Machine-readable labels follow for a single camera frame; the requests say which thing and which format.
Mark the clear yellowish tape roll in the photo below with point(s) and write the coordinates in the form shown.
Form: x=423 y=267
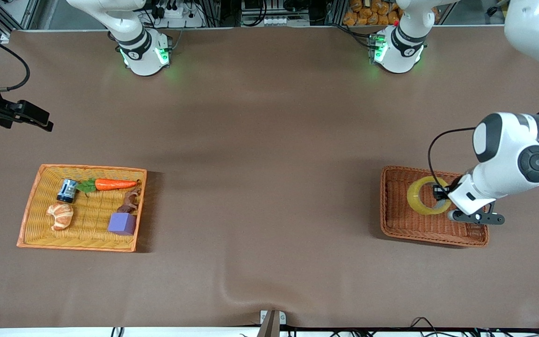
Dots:
x=414 y=199

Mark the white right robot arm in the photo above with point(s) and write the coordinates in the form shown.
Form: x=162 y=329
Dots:
x=143 y=61

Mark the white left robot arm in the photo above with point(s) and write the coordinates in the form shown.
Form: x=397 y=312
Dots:
x=508 y=154

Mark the brown wicker basket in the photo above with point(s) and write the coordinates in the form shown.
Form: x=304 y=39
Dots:
x=400 y=224

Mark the small blue can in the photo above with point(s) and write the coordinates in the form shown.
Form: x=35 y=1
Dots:
x=67 y=190

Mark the toy croissant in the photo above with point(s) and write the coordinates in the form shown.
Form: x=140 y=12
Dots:
x=61 y=216

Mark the orange toy carrot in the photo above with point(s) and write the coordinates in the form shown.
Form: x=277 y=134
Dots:
x=110 y=184

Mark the orange-rimmed yellow wicker basket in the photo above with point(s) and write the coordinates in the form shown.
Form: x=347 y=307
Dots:
x=40 y=231

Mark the brown figurine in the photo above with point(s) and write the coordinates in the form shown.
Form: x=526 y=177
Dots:
x=129 y=203

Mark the purple cube block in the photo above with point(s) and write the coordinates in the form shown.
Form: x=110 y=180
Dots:
x=122 y=224

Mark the brown table cloth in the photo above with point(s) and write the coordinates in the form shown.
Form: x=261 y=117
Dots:
x=297 y=262

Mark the white power strip with plugs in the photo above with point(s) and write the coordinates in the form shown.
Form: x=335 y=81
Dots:
x=180 y=19

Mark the bag of orange snacks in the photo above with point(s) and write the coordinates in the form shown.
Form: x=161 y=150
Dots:
x=363 y=16

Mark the small white power strip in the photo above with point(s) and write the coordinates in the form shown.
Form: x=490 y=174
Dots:
x=276 y=21

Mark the aluminium frame profile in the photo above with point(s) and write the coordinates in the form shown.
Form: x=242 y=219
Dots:
x=17 y=14

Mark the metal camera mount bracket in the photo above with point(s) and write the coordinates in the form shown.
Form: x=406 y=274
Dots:
x=272 y=323

